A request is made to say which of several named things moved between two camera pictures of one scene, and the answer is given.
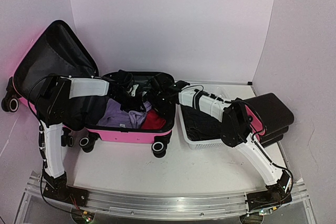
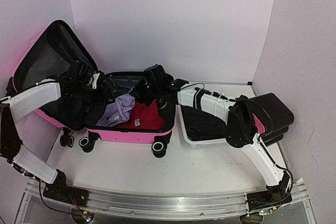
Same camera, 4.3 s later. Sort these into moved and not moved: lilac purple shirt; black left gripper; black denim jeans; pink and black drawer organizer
Moved: lilac purple shirt; black left gripper
Not moved: black denim jeans; pink and black drawer organizer
